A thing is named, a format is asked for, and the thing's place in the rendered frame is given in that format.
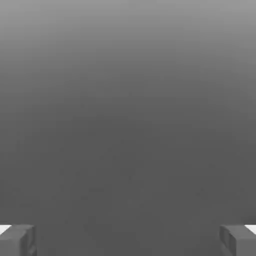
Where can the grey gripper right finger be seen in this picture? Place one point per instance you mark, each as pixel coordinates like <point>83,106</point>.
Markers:
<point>240,243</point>

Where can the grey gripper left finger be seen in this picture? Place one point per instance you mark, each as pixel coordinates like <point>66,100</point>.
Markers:
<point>14,242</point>

